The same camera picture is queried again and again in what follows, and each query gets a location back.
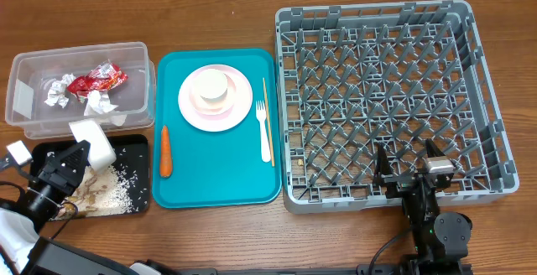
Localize orange carrot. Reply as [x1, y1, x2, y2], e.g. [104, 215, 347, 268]
[159, 126, 173, 178]

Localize peanut and rice scraps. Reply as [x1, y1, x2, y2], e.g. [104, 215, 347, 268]
[45, 147, 149, 221]

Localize wooden chopstick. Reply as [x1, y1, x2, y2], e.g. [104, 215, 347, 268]
[263, 78, 275, 168]

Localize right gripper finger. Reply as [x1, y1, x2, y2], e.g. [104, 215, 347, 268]
[425, 138, 445, 158]
[374, 143, 393, 178]

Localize cream bowl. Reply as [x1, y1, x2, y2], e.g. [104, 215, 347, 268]
[69, 119, 117, 174]

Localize cream plastic cup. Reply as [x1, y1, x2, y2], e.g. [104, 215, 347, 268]
[196, 69, 228, 101]

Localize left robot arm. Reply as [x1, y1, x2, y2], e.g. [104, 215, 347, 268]
[1, 141, 176, 275]

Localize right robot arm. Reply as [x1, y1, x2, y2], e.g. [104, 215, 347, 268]
[368, 139, 472, 275]

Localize black rectangular tray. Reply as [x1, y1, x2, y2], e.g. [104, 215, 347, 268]
[24, 133, 151, 224]

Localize red snack wrapper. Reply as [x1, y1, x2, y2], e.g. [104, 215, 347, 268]
[67, 60, 128, 100]

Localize large pink plate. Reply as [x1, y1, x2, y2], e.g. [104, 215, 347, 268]
[178, 65, 253, 132]

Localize clear plastic waste bin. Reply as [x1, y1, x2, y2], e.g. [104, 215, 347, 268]
[4, 42, 156, 139]

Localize white plastic fork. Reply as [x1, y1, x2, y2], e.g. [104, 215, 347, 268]
[256, 101, 271, 163]

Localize teal plastic serving tray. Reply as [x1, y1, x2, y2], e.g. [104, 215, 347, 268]
[153, 49, 282, 209]

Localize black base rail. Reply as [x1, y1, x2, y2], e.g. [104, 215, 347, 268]
[175, 264, 473, 275]

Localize grey plastic dish rack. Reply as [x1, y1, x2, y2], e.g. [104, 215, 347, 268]
[275, 0, 519, 214]

